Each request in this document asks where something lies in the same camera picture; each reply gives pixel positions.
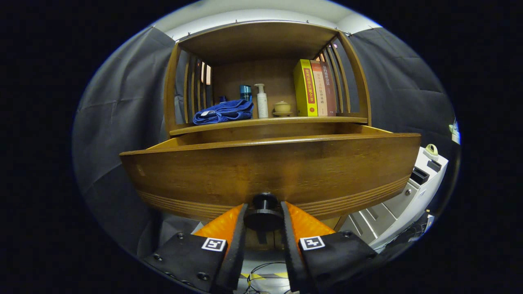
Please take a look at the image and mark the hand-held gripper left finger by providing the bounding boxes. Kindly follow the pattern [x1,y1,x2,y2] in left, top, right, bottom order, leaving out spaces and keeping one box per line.
[142,203,248,294]

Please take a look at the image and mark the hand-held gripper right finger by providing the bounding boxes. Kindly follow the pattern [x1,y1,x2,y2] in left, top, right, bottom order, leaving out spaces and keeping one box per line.
[280,201,382,294]

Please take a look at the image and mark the wooden countertop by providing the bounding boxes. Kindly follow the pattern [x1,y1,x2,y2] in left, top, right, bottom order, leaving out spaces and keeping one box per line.
[170,116,368,136]

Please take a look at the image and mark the white side table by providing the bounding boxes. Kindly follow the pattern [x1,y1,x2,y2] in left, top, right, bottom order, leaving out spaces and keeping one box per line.
[341,147,449,249]

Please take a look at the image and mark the blue folded towel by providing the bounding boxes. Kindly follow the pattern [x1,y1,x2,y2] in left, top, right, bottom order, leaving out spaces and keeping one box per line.
[193,99,254,125]

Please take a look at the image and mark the beige lidded tea bowl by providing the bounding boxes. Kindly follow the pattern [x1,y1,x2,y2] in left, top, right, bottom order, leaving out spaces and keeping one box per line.
[272,101,293,117]

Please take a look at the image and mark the white pump bottle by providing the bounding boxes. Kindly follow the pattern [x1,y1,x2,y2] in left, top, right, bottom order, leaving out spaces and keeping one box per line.
[254,84,269,119]

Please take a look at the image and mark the black tray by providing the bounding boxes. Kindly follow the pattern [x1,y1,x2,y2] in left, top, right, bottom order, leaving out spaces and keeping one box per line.
[410,167,429,185]

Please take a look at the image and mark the thick yellow book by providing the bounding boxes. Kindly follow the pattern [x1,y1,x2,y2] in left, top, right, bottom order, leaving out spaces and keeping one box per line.
[293,59,318,117]

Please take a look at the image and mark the beige orange book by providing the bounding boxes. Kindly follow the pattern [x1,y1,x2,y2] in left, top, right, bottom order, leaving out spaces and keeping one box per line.
[311,60,329,116]

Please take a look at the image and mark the brown book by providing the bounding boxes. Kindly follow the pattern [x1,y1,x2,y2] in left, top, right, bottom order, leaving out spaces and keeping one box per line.
[321,61,337,116]

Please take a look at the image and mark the black cable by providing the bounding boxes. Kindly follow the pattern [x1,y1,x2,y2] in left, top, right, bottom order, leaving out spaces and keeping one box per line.
[245,261,288,294]

